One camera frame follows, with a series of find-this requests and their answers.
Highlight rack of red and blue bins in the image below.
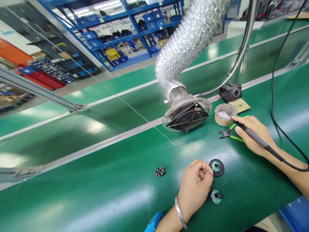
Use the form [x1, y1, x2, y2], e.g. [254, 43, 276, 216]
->
[0, 37, 102, 90]

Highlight metal flexible conduit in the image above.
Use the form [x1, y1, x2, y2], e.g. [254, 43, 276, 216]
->
[193, 0, 257, 98]

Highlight yellow sponge tray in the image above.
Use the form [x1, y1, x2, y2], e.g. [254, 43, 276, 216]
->
[228, 98, 252, 114]

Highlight round tub of solder scraps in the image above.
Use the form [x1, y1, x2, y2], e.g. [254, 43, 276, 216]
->
[214, 103, 239, 127]

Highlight blue object with markings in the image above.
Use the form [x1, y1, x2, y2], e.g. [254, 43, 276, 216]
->
[146, 211, 165, 232]

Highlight fume extractor fan hood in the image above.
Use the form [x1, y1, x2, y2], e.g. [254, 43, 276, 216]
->
[162, 86, 213, 133]

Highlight black soldering iron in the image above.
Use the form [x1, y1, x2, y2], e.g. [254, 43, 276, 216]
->
[231, 116, 309, 172]

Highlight person's left hand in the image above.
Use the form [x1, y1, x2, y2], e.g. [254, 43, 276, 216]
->
[178, 159, 215, 215]

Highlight small round green circuit board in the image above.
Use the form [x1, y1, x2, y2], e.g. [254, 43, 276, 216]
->
[210, 189, 223, 205]

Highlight person's right index finger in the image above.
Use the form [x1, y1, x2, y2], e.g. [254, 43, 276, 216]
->
[231, 115, 254, 126]

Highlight person's right hand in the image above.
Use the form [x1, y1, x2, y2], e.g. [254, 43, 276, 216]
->
[231, 115, 278, 158]

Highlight silver flexible duct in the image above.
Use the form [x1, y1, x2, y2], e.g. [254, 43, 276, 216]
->
[155, 0, 230, 98]

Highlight black disc with green board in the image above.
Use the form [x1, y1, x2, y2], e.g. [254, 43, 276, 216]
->
[208, 158, 226, 178]

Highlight person's right thumb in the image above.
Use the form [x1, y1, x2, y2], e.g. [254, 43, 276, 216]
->
[235, 126, 250, 143]

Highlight blue plastic seat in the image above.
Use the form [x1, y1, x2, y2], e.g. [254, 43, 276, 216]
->
[278, 195, 309, 228]

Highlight black soldering iron stand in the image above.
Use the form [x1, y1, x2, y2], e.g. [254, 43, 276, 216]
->
[219, 82, 242, 104]

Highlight person's left thumb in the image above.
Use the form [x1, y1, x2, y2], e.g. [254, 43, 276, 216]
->
[200, 172, 215, 193]

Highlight green-handled side cutters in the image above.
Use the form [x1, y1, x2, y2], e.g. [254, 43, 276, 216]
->
[218, 116, 250, 143]

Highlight aluminium frame strut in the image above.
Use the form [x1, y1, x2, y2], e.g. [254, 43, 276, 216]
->
[0, 65, 87, 113]

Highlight blue storage shelf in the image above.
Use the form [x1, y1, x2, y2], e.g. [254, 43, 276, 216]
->
[44, 0, 187, 72]

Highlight black cable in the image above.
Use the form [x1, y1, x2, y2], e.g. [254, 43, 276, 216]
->
[271, 0, 309, 167]

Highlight thin solder wire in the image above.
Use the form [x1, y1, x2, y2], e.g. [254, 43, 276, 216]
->
[36, 29, 187, 146]

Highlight person's left index finger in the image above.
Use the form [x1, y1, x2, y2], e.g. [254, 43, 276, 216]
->
[192, 159, 214, 173]

